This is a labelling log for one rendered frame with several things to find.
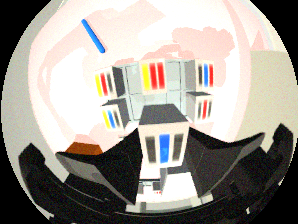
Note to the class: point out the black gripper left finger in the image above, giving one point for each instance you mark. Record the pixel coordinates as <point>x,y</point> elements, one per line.
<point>118,168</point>

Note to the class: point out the blue rod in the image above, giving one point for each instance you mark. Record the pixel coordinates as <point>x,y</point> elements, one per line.
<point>94,36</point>

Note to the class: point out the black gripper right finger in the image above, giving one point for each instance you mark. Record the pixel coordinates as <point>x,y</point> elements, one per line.
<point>210,160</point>

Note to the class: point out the beige flat panel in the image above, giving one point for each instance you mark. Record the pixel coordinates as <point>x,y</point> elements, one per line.
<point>273,97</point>

